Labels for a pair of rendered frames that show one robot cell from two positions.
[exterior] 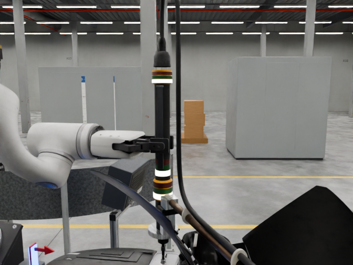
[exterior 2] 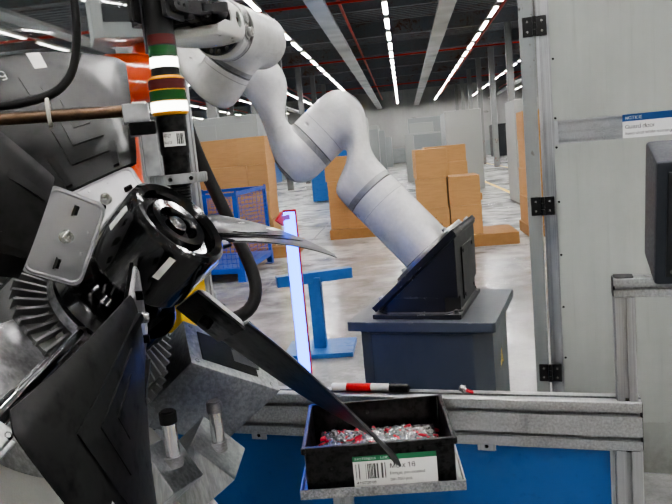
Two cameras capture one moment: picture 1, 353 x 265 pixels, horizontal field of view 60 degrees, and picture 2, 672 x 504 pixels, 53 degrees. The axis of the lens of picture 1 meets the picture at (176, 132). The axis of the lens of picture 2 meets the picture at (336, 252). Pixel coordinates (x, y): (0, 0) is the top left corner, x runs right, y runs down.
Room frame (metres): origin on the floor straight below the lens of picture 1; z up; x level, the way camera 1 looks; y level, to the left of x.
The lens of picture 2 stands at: (0.93, -0.77, 1.28)
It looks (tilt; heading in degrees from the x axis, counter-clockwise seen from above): 8 degrees down; 96
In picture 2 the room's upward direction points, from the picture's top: 5 degrees counter-clockwise
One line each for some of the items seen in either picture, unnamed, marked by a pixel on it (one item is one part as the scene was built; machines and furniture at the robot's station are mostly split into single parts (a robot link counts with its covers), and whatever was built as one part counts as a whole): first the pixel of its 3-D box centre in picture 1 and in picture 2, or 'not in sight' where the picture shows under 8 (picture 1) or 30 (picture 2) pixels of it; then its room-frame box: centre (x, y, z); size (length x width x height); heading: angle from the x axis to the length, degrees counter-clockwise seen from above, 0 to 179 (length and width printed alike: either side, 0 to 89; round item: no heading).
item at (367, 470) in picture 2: not in sight; (378, 441); (0.87, 0.19, 0.85); 0.22 x 0.17 x 0.07; 4
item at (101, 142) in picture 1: (116, 142); (200, 22); (0.68, 0.14, 1.47); 0.11 x 0.10 x 0.07; 78
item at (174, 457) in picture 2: not in sight; (170, 437); (0.66, -0.09, 0.99); 0.02 x 0.02 x 0.06
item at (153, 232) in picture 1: (164, 213); (165, 143); (0.65, 0.03, 1.31); 0.09 x 0.07 x 0.10; 23
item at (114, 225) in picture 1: (114, 234); (624, 337); (1.26, 0.27, 0.96); 0.03 x 0.03 x 0.20; 78
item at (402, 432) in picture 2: not in sight; (380, 450); (0.87, 0.19, 0.83); 0.19 x 0.14 x 0.04; 4
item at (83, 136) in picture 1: (92, 141); (223, 29); (0.70, 0.20, 1.47); 0.09 x 0.03 x 0.08; 168
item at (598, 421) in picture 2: not in sight; (365, 413); (0.84, 0.36, 0.82); 0.90 x 0.04 x 0.08; 168
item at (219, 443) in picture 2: not in sight; (216, 425); (0.68, -0.01, 0.96); 0.02 x 0.02 x 0.06
